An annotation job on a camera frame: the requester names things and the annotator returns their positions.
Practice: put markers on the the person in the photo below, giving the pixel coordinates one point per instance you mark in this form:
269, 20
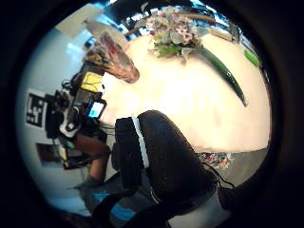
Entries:
107, 202

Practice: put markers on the floral patterned vase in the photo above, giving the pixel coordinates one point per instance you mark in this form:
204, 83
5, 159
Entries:
117, 61

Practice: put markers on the dark framed picture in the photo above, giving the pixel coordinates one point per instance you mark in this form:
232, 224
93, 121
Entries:
48, 153

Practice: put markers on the small device with blue screen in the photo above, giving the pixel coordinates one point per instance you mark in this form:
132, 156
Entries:
96, 109

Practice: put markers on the white cube with black markers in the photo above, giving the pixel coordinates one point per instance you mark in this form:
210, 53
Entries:
35, 109

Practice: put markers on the floral patterned cloth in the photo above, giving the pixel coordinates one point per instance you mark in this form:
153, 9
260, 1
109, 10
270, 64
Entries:
218, 159

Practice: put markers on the green leaf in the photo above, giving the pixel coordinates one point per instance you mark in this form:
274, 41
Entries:
252, 58

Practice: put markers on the pink and white flower bouquet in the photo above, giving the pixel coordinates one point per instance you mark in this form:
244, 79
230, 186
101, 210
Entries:
177, 33

